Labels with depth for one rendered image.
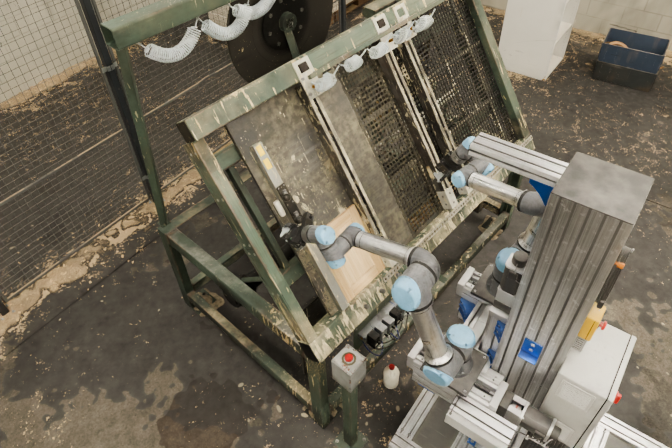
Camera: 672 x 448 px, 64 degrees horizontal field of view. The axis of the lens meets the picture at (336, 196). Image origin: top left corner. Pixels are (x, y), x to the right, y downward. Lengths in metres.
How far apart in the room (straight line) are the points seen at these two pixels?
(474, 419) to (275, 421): 1.43
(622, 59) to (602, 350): 4.45
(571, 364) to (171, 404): 2.38
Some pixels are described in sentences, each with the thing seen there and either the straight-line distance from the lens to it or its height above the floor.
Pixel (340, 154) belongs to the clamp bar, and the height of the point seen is 1.47.
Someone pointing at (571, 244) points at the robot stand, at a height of 1.86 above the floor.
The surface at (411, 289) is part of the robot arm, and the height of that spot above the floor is 1.64.
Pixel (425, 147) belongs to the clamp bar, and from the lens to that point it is 3.11.
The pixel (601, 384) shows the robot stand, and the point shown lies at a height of 1.23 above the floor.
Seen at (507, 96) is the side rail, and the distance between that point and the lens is 3.83.
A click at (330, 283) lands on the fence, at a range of 2.69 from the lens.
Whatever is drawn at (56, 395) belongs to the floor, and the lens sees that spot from 4.01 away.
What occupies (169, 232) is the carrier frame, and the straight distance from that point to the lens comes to 3.45.
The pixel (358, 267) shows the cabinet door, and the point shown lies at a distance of 2.83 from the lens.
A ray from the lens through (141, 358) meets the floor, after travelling 3.92.
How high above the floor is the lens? 3.18
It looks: 43 degrees down
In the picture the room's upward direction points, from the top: 2 degrees counter-clockwise
